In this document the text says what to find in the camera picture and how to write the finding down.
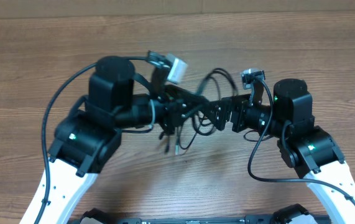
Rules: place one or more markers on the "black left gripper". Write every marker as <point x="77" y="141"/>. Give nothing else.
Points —
<point x="173" y="113"/>

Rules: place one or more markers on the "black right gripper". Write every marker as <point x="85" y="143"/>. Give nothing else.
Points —
<point x="237" y="106"/>

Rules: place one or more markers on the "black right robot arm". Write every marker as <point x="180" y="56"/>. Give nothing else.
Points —
<point x="285" y="112"/>

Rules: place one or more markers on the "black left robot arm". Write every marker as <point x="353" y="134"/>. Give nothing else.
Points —
<point x="119" y="100"/>

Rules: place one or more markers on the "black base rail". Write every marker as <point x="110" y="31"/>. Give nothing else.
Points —
<point x="97" y="216"/>

